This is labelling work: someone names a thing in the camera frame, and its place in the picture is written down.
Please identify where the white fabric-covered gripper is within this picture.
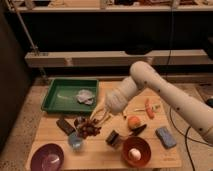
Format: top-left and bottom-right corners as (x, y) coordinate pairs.
(90, 77), (139, 125)

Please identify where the dark red grape bunch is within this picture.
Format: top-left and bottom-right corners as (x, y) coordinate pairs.
(76, 118), (100, 139)

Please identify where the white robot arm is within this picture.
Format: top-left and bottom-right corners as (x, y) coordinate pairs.
(90, 61), (213, 144)

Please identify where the small metal cup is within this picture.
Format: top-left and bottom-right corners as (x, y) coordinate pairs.
(74, 116), (83, 127)

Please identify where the dark small box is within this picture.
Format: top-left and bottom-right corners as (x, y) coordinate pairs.
(106, 130), (119, 146)

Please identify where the orange fruit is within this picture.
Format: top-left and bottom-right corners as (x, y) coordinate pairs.
(127, 116), (141, 130)

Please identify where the green plastic tray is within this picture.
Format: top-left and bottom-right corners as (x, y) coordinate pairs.
(41, 78), (99, 115)

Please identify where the dark eggplant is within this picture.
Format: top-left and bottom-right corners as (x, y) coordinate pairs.
(130, 124), (147, 136)

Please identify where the dark chocolate bar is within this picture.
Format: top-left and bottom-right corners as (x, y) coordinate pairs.
(56, 118), (75, 135)

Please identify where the orange bowl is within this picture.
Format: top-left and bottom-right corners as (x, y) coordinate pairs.
(122, 137), (151, 167)

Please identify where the orange carrot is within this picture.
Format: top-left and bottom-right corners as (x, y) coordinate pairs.
(145, 98), (155, 119)

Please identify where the white egg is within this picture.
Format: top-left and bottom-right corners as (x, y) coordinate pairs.
(128, 148), (141, 161)

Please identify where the blue sponge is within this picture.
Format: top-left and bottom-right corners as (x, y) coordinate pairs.
(155, 126), (177, 149)

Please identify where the black object on shelf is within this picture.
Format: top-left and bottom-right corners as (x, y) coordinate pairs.
(125, 36), (154, 55)

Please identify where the purple bowl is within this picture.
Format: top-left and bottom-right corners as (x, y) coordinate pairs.
(30, 143), (64, 171)

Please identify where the metal diagonal pole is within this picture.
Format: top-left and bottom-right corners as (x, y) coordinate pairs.
(4, 0), (41, 56)

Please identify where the white lower shelf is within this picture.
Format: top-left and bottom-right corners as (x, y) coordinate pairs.
(25, 50), (213, 68)

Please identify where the white shelf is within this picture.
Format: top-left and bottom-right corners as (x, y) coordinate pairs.
(25, 50), (213, 68)
(6, 0), (213, 14)

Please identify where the white upper shelf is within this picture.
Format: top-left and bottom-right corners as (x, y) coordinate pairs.
(6, 0), (213, 14)

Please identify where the black cable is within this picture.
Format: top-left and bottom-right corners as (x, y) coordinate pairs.
(165, 0), (213, 171)

